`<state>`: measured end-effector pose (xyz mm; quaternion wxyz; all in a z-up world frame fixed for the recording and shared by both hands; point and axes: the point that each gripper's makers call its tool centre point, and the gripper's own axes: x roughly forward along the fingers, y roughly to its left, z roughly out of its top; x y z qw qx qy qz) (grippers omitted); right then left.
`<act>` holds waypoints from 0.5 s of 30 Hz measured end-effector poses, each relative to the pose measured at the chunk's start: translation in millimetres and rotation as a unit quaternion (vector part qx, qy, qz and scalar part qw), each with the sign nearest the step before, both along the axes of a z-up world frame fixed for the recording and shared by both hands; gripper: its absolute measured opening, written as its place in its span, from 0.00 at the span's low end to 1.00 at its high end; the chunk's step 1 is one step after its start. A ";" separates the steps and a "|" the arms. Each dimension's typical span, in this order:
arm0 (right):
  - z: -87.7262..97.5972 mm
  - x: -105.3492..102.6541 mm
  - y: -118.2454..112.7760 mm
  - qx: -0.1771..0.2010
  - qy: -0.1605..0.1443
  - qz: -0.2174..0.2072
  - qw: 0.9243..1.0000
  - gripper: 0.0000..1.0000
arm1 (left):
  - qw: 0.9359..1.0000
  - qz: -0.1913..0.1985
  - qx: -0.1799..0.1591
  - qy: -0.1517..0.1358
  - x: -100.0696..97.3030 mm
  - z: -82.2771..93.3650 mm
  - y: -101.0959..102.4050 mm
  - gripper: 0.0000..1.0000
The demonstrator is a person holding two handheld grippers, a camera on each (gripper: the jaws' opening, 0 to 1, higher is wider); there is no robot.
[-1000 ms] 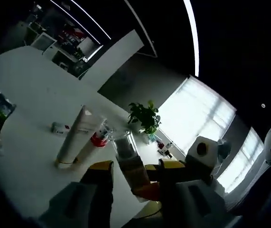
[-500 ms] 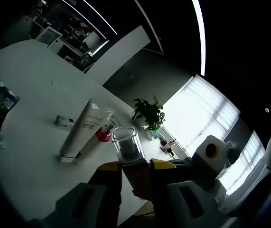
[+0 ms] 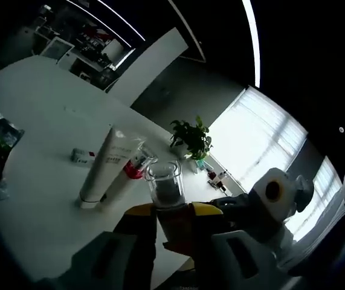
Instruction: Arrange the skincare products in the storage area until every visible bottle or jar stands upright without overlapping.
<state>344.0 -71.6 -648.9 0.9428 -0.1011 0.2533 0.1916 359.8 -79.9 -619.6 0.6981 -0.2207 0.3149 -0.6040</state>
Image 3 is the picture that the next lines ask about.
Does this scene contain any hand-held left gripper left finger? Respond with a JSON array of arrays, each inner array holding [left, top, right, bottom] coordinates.
[[70, 202, 158, 289]]

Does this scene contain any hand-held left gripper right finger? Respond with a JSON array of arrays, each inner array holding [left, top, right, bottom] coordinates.
[[189, 201, 285, 290]]

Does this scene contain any white red-label skincare bottle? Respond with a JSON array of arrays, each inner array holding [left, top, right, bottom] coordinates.
[[70, 147, 97, 166], [144, 161, 195, 256]]

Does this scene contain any white red-collar skincare bottle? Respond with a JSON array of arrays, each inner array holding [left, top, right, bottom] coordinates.
[[101, 144, 158, 204]]

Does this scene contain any white skincare tube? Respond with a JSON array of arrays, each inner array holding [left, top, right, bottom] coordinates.
[[79, 125, 147, 210]]

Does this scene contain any dark green skincare sachet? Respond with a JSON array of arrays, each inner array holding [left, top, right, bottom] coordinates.
[[0, 113, 25, 182]]

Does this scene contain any small pump bottle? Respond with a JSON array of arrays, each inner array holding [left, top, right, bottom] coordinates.
[[216, 170, 231, 193]]

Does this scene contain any dark red small object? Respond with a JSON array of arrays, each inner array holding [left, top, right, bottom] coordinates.
[[205, 168, 218, 184]]

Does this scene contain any potted green plant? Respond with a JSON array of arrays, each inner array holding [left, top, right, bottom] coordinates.
[[169, 115, 214, 161]]

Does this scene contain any ceiling light strip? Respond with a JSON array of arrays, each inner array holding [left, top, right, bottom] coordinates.
[[240, 0, 262, 88]]

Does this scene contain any white mesh chair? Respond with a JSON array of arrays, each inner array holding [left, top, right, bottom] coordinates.
[[40, 36, 76, 65]]

